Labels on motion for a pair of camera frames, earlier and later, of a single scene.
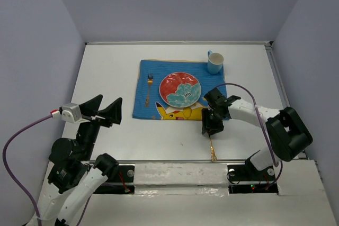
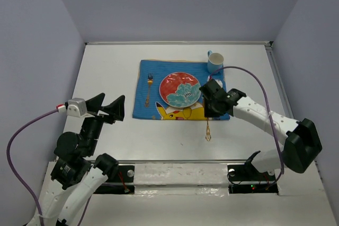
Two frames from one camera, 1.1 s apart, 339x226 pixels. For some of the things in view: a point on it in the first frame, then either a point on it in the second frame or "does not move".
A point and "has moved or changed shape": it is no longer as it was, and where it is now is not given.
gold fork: x=150 y=82 does not move
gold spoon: x=213 y=158 has moved or changed shape
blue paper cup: x=215 y=62 does not move
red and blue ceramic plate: x=180 y=89 does not move
